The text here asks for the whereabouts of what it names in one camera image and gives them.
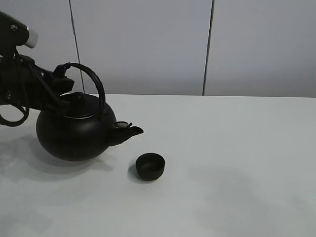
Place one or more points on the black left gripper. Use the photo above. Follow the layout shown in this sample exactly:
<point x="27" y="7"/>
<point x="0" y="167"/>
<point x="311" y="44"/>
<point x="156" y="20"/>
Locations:
<point x="24" y="83"/>

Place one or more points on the small black teacup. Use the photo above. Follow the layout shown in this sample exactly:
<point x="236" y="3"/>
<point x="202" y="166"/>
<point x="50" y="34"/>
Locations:
<point x="150" y="166"/>

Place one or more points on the black cast iron teapot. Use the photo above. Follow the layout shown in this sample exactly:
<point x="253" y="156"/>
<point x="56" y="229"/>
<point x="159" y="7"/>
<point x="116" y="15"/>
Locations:
<point x="88" y="127"/>

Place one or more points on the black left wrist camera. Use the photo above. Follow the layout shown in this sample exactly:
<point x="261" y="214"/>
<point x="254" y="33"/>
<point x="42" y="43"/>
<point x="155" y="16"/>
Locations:
<point x="14" y="33"/>

